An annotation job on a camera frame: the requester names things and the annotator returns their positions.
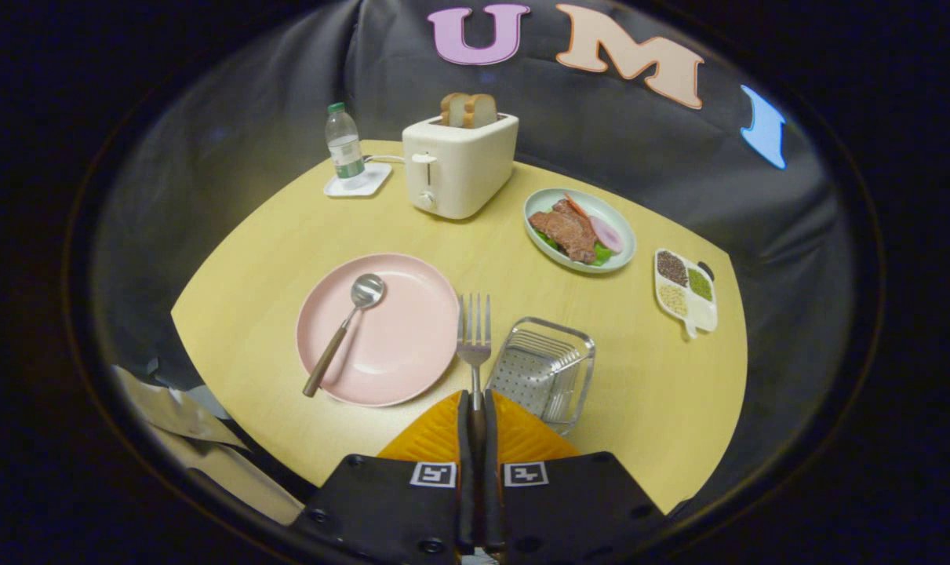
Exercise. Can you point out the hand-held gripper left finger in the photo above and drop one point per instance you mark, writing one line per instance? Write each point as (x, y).
(384, 506)

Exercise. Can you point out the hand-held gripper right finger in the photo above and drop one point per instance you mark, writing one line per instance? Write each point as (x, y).
(576, 506)

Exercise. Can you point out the clear cutlery drainer tray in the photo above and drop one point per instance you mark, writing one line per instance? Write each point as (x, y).
(545, 369)

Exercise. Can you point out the pink round plate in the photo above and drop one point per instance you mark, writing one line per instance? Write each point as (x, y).
(404, 345)

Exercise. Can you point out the white divided condiment dish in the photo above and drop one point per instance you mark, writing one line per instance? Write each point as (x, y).
(702, 314)

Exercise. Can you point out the green lettuce leaf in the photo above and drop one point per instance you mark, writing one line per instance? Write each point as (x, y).
(602, 255)

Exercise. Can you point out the pink ham slice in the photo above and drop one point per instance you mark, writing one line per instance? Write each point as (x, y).
(606, 234)

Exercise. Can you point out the brown meat slice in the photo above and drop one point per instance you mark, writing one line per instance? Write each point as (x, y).
(569, 231)

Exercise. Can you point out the pale green oval plate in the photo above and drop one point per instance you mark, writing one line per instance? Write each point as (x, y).
(617, 220)

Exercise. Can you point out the red vegetable slice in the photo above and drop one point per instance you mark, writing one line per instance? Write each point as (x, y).
(575, 205)

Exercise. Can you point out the white square coaster tray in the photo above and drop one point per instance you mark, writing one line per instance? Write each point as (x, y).
(374, 182)

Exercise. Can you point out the white toaster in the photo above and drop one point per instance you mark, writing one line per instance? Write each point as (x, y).
(459, 173)

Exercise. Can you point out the clear plastic water bottle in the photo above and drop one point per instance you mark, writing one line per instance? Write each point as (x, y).
(345, 149)

